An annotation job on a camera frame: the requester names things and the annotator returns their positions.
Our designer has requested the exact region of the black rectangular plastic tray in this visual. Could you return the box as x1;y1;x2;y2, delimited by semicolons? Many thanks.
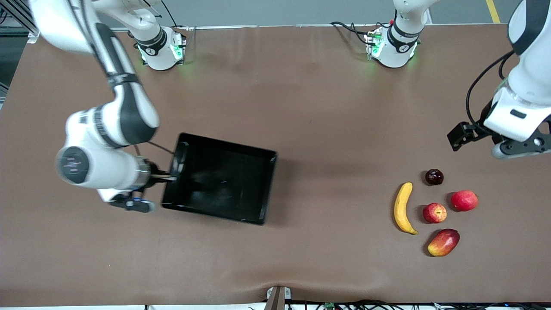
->
161;132;278;226

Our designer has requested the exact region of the small red apple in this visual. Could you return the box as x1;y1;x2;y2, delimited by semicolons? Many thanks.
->
422;203;448;224

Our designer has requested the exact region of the yellow banana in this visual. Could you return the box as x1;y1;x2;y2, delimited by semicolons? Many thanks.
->
394;182;419;236

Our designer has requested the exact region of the red round peach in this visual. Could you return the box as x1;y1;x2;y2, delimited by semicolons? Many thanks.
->
451;190;479;212

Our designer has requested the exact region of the red yellow mango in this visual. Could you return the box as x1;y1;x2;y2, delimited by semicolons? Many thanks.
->
427;229;460;257

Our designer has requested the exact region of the brown table mat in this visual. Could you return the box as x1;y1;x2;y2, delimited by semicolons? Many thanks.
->
0;24;551;307

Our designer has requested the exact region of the black right arm base cable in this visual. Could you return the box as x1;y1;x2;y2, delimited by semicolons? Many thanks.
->
161;0;181;28

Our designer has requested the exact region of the black arm base cable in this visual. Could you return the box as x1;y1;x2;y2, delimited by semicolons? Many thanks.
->
161;0;181;28
331;21;373;37

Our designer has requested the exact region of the black left arm base cable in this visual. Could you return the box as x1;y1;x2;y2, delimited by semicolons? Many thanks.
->
331;21;373;37

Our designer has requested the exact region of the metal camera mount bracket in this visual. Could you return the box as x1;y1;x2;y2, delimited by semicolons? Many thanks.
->
266;286;292;310

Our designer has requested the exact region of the black table edge cable bundle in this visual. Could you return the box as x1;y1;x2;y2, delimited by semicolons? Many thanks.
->
288;299;551;310

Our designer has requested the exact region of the aluminium frame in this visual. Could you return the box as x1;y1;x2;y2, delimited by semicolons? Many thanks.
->
0;0;39;43

